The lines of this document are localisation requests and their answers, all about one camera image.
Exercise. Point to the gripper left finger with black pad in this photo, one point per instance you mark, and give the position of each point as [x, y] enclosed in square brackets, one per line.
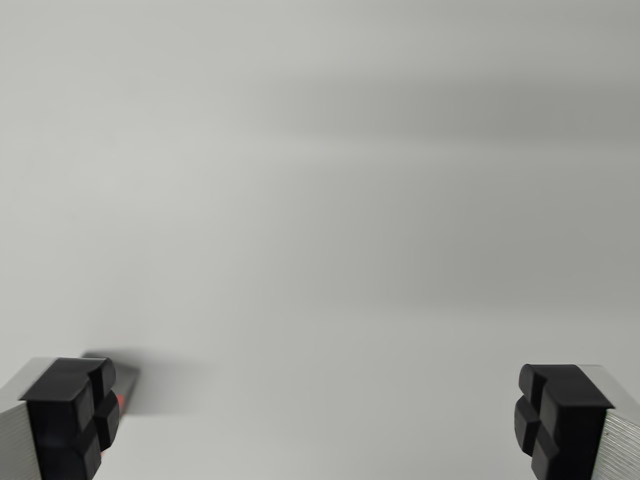
[55, 420]

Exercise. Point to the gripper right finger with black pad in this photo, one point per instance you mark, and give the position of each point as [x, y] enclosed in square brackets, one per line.
[575, 425]

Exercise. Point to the red rubber toy cube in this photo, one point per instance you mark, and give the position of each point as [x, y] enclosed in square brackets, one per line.
[120, 400]

